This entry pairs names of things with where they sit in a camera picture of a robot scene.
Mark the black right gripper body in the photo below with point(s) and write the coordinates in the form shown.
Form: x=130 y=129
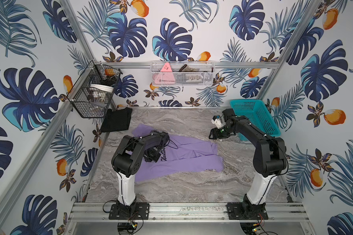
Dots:
x=221 y=132

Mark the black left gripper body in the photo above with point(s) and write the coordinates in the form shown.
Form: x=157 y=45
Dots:
x=151 y=155

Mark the purple t-shirt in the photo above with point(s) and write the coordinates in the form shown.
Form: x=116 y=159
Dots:
x=182 y=154

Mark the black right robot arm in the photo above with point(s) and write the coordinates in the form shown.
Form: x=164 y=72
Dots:
x=269 y=159

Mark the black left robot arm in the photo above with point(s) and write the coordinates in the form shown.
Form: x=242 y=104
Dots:
x=128 y=158

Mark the teal plastic basket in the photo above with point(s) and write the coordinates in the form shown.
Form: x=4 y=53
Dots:
x=256 y=111

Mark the folded black t-shirt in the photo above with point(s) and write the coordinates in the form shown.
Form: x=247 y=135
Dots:
x=117 y=120

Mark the pink triangular item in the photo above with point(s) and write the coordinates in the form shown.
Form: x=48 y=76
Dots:
x=165 y=76

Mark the white bowl in basket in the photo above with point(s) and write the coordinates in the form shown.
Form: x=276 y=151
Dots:
x=103 y=88

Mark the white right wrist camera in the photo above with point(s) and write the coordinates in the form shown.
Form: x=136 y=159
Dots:
x=217 y=121

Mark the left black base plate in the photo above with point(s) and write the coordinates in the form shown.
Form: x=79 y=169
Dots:
x=133 y=212

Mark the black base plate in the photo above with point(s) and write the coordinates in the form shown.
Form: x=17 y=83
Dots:
x=245 y=211
x=133 y=212

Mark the white wire wall basket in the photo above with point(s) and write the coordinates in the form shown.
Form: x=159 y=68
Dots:
x=188 y=75

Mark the aluminium frame bar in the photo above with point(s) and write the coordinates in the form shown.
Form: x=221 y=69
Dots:
x=218 y=65

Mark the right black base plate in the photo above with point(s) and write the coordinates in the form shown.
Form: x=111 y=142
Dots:
x=245 y=211

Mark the black wire basket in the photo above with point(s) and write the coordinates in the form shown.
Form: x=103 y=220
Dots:
x=90 y=102

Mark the aluminium front rail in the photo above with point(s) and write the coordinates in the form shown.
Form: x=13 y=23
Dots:
x=189 y=212

